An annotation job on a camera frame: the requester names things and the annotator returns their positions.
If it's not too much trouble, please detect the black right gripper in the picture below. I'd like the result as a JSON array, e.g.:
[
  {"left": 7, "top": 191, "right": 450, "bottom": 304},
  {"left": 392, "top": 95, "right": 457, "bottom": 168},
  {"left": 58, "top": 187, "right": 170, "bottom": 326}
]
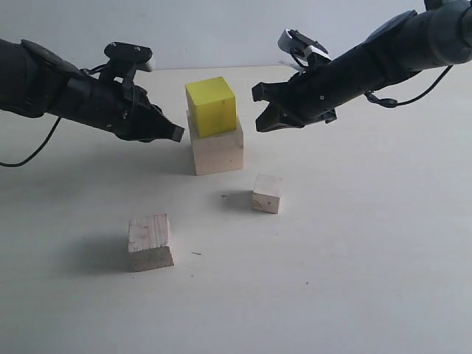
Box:
[{"left": 251, "top": 55, "right": 372, "bottom": 133}]

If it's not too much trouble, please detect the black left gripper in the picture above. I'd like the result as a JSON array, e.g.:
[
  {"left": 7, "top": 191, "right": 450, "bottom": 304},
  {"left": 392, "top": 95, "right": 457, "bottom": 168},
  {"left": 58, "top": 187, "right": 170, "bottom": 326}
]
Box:
[{"left": 66, "top": 77, "right": 185, "bottom": 142}]

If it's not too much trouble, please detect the yellow cube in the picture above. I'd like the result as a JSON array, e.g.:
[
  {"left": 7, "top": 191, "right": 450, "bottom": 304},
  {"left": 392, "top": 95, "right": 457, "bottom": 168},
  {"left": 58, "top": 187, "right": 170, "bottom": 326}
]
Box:
[{"left": 185, "top": 77, "right": 237, "bottom": 138}]

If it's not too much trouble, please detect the large pale wooden cube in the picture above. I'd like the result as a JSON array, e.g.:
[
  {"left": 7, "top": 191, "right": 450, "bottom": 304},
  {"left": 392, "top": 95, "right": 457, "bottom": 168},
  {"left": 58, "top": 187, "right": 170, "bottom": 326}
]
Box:
[{"left": 186, "top": 111, "right": 244, "bottom": 176}]

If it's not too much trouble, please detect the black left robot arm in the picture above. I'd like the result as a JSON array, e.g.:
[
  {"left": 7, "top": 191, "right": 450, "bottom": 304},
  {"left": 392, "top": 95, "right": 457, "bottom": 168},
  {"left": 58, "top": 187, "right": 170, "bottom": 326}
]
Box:
[{"left": 1, "top": 40, "right": 184, "bottom": 142}]

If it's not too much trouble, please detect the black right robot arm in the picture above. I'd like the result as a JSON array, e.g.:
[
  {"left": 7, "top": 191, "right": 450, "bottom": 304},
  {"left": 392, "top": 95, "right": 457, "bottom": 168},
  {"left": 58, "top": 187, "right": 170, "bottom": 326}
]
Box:
[{"left": 251, "top": 1, "right": 471, "bottom": 133}]

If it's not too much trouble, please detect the small wooden cube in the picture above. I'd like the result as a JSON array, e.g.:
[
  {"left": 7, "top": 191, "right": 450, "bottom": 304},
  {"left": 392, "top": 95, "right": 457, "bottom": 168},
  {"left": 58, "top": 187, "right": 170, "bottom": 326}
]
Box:
[{"left": 251, "top": 174, "right": 282, "bottom": 214}]

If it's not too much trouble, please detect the medium wooden cube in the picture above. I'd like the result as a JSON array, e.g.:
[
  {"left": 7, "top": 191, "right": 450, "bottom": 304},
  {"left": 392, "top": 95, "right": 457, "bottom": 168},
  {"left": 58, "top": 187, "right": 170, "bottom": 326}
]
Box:
[{"left": 128, "top": 214, "right": 174, "bottom": 272}]

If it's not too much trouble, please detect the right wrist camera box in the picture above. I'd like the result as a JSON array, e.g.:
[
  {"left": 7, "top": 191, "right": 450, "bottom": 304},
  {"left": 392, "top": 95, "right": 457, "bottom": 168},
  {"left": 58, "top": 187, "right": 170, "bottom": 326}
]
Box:
[{"left": 277, "top": 29, "right": 331, "bottom": 72}]

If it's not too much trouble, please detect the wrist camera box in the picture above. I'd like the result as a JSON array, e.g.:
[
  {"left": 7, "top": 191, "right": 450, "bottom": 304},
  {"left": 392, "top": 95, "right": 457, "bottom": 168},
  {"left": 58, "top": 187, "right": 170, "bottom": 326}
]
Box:
[
  {"left": 102, "top": 41, "right": 155, "bottom": 79},
  {"left": 277, "top": 29, "right": 331, "bottom": 72}
]

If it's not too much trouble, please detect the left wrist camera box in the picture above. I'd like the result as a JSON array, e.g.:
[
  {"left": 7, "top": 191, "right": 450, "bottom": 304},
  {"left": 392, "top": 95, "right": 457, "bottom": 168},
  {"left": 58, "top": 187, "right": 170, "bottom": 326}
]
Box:
[{"left": 102, "top": 41, "right": 155, "bottom": 79}]

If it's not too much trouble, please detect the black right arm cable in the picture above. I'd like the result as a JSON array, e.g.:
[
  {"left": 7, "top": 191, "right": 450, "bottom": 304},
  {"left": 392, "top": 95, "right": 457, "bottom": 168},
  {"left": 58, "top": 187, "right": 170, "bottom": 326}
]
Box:
[{"left": 364, "top": 64, "right": 454, "bottom": 108}]

